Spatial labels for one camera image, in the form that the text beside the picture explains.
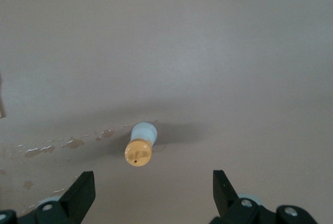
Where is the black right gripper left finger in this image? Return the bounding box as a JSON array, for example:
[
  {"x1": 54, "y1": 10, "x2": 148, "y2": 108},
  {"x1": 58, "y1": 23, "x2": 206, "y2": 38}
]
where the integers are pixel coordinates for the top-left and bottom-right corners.
[{"x1": 0, "y1": 170, "x2": 96, "y2": 224}]

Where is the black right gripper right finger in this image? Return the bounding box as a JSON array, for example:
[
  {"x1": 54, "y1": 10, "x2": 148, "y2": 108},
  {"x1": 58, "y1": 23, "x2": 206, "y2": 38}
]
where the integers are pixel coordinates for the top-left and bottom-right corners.
[{"x1": 210, "y1": 169, "x2": 319, "y2": 224}]

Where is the translucent squeeze bottle orange cap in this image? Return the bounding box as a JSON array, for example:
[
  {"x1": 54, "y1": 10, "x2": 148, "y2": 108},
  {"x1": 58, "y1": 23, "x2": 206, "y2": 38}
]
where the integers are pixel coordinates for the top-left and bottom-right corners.
[{"x1": 124, "y1": 121, "x2": 159, "y2": 167}]

